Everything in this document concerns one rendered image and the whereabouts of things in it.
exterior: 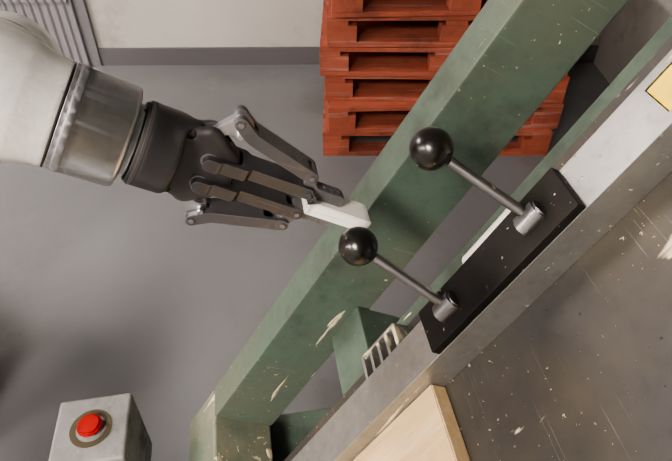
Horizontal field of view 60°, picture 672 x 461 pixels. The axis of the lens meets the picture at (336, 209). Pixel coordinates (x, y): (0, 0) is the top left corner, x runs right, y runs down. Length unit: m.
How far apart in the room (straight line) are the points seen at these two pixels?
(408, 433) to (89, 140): 0.42
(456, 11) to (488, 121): 2.13
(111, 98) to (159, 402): 1.81
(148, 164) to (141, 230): 2.35
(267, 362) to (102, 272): 1.81
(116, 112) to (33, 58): 0.07
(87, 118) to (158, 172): 0.07
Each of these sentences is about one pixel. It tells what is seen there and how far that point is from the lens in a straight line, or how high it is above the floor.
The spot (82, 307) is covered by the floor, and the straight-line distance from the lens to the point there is 2.60.
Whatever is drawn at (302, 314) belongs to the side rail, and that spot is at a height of 1.15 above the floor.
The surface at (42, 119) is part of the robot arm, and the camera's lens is 0.48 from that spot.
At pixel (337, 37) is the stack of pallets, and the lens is 2.84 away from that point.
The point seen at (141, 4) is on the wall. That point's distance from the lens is 4.11.
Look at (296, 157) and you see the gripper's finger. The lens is 0.53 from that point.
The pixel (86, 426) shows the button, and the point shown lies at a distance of 1.09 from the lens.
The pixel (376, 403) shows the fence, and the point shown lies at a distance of 0.66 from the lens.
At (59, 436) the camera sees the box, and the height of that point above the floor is 0.93.
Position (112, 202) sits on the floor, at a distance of 3.06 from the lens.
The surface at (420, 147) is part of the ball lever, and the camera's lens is 0.49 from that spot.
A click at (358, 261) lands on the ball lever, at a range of 0.54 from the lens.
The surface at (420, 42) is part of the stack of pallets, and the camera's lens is 2.89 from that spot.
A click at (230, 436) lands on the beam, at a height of 0.89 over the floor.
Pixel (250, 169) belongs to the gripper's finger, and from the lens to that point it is 0.53.
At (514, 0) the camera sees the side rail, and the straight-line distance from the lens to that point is 0.67.
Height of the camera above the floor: 1.83
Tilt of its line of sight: 41 degrees down
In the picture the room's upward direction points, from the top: straight up
